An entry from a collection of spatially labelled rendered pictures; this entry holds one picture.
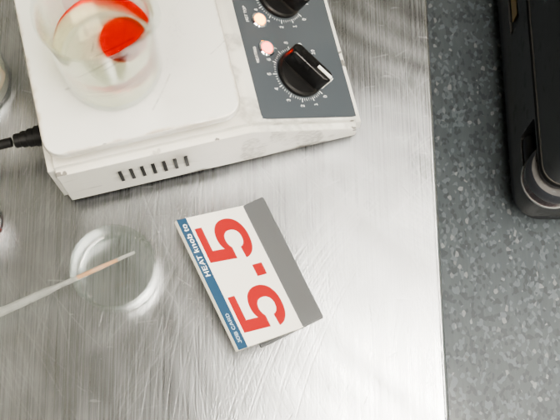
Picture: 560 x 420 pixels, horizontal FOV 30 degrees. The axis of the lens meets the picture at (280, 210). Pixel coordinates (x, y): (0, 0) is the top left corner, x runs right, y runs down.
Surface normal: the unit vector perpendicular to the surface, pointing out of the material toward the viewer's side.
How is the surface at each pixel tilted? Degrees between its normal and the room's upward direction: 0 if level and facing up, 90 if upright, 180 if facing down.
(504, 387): 0
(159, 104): 0
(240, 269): 40
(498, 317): 0
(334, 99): 30
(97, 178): 90
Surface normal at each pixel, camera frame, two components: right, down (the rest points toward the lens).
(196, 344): 0.00, -0.25
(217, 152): 0.24, 0.94
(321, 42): 0.49, -0.34
